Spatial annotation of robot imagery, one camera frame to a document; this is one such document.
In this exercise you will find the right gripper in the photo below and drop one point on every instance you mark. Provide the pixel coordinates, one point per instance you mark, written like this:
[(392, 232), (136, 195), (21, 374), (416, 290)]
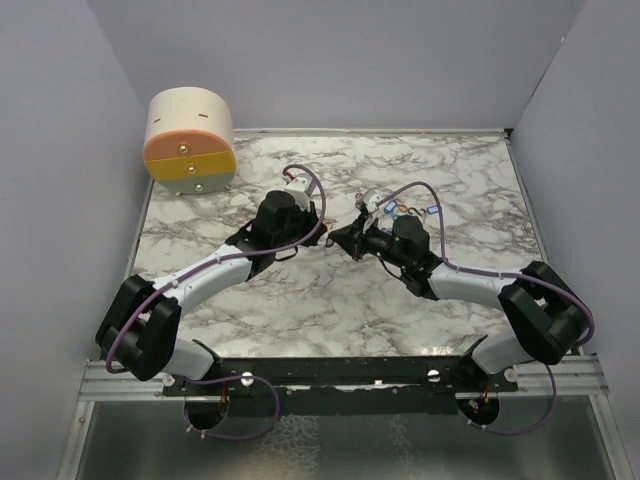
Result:
[(347, 238)]

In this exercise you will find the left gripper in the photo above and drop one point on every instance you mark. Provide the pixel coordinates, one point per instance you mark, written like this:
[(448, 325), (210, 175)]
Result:
[(310, 216)]

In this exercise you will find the blue key tag with key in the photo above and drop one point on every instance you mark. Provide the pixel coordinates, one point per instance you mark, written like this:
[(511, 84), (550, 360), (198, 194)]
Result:
[(390, 207)]

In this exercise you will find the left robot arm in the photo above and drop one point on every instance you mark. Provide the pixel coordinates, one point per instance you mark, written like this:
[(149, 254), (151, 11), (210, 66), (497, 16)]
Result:
[(139, 334)]

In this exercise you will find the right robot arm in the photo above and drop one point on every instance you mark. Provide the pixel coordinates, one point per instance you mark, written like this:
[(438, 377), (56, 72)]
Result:
[(544, 317)]

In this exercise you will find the round three-drawer storage box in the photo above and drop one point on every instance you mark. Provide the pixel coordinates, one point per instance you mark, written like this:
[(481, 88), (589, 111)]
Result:
[(189, 141)]

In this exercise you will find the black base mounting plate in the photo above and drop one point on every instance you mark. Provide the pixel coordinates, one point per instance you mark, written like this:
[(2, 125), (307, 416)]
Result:
[(341, 385)]

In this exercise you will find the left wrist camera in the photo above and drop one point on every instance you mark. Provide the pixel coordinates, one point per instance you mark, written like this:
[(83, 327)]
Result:
[(301, 188)]

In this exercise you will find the aluminium rail frame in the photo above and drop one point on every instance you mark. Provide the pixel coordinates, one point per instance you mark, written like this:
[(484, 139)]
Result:
[(574, 376)]

